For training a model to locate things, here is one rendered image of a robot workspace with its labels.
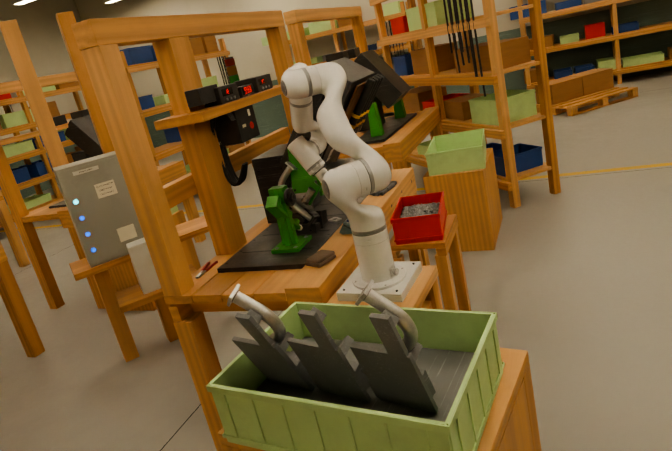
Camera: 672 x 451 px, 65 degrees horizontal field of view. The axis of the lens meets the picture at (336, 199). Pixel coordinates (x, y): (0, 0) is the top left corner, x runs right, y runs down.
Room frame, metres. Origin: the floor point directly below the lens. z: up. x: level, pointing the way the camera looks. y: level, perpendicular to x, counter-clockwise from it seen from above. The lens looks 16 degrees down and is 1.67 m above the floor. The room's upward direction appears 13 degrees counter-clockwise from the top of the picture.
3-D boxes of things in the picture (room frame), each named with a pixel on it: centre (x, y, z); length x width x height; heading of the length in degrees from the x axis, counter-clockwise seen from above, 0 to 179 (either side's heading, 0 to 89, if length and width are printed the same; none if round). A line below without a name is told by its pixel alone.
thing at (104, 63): (2.65, 0.41, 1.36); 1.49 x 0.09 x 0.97; 156
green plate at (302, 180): (2.43, 0.11, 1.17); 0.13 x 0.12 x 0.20; 156
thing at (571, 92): (8.00, -4.05, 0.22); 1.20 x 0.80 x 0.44; 105
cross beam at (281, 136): (2.68, 0.47, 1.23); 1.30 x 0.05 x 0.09; 156
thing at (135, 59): (8.27, 1.94, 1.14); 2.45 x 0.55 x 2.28; 155
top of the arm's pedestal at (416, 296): (1.71, -0.09, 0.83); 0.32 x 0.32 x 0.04; 62
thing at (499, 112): (5.54, -1.42, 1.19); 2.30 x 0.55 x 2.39; 15
